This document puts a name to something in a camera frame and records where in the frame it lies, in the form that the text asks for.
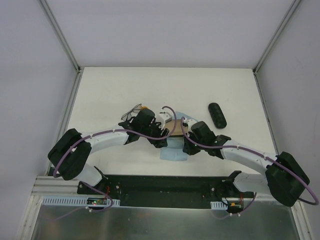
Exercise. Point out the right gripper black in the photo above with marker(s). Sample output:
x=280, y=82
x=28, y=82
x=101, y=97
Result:
x=188, y=144

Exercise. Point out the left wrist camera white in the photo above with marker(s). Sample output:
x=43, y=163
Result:
x=163, y=117

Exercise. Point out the light blue cloth back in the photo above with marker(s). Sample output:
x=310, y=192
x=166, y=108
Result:
x=174, y=150

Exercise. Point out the left aluminium frame post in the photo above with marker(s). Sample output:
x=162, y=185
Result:
x=59, y=34

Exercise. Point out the black glasses case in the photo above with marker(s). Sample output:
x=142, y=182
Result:
x=177, y=127
x=217, y=115

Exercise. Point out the aluminium front rail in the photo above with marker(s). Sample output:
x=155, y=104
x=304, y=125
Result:
x=50, y=186

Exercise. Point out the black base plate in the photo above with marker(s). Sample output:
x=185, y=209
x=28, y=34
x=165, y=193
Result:
x=179, y=203

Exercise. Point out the right white cable duct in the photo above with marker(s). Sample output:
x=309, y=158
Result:
x=218, y=205

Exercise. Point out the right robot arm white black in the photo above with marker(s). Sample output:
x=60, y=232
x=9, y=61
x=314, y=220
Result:
x=277, y=175

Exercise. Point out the white cable duct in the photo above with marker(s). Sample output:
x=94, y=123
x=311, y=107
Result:
x=218, y=205
x=76, y=201

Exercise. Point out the right aluminium frame post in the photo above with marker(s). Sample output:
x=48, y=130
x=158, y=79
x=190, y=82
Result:
x=277, y=34

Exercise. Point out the left white cable duct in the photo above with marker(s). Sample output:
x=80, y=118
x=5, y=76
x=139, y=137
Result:
x=76, y=201

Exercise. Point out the metal frame clear glasses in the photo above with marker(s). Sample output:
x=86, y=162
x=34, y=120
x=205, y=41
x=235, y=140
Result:
x=132, y=113

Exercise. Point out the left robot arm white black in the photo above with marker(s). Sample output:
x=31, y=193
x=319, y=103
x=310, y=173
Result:
x=71, y=152

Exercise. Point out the aluminium frame post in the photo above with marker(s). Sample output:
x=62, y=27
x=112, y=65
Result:
x=59, y=34
x=277, y=34

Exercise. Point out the light blue cloth right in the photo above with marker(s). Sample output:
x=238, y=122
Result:
x=178, y=115

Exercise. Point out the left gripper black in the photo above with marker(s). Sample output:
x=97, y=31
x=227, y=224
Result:
x=157, y=135

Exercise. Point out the light blue cloth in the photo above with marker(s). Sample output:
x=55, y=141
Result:
x=174, y=150
x=178, y=115

